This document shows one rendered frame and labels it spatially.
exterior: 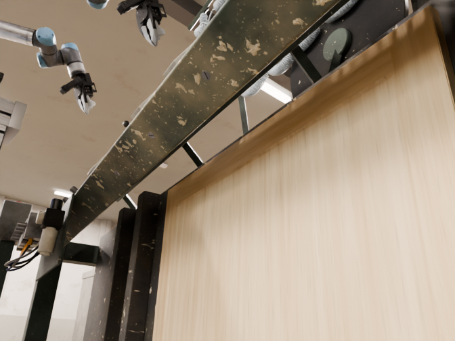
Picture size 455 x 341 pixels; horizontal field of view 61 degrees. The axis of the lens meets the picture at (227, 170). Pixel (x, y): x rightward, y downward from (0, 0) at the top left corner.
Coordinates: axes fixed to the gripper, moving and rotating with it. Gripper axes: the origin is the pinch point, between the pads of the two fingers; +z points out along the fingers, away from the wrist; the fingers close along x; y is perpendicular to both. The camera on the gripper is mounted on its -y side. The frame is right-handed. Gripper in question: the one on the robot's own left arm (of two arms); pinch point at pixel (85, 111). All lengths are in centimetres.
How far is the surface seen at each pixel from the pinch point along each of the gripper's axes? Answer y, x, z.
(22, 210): -32, 26, 36
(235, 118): 411, 280, -79
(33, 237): -44, -20, 53
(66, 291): 318, 1054, 142
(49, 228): -42, -34, 53
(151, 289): -26, -56, 82
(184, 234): -25, -80, 69
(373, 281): -40, -140, 82
